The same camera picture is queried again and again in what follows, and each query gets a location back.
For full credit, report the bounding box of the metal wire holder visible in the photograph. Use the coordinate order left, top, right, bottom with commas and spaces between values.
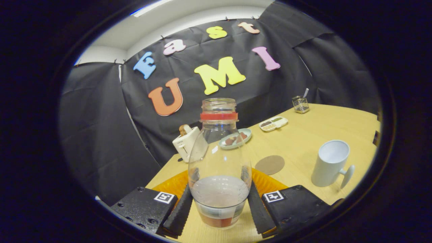
292, 96, 310, 114

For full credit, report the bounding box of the wooden table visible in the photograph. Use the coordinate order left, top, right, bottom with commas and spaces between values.
146, 103, 381, 243

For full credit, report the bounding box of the white toaster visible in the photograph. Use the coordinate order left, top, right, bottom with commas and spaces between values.
172, 126, 203, 163

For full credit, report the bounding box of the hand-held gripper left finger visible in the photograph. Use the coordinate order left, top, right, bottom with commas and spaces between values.
111, 170, 193, 238

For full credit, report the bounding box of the clear plastic juice bottle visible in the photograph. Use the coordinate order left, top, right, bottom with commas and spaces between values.
188, 98, 252, 230

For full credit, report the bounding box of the white divided snack dish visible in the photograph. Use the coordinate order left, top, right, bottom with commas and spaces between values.
259, 116, 289, 132

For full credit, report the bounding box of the white cup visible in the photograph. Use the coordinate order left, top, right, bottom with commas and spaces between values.
311, 140, 355, 189

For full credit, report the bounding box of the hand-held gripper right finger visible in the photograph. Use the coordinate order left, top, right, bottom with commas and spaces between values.
247, 168, 333, 238

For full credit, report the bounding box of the light green plate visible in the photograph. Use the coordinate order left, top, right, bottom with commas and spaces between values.
219, 128, 252, 150

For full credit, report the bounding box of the brown round coaster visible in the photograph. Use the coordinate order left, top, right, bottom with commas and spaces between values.
255, 155, 286, 176

